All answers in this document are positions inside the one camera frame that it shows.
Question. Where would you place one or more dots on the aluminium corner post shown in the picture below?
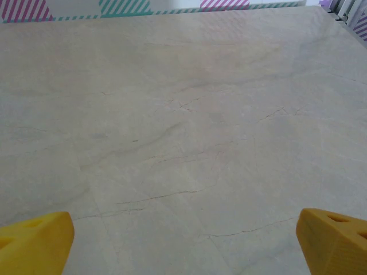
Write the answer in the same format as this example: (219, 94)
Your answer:
(341, 10)

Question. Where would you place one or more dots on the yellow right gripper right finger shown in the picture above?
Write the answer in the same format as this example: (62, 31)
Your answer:
(335, 249)

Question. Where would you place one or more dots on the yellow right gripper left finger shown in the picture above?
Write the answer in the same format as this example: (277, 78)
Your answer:
(34, 246)

